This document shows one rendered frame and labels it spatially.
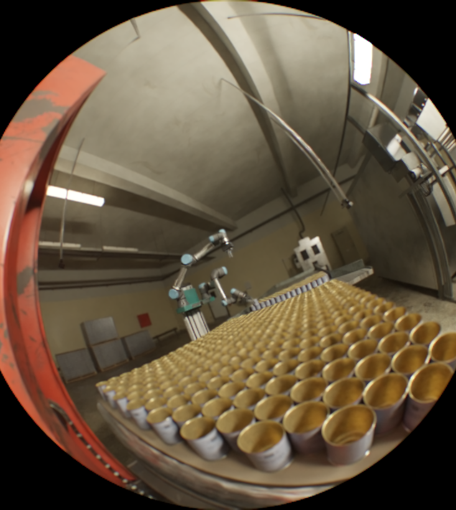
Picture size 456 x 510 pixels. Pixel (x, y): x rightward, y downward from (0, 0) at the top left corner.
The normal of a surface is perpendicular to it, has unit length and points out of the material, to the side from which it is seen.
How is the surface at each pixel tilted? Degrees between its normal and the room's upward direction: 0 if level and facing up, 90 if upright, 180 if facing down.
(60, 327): 90
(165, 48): 180
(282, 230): 90
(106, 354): 91
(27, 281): 90
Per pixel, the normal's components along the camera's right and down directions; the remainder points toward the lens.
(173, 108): 0.36, 0.91
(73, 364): 0.83, -0.40
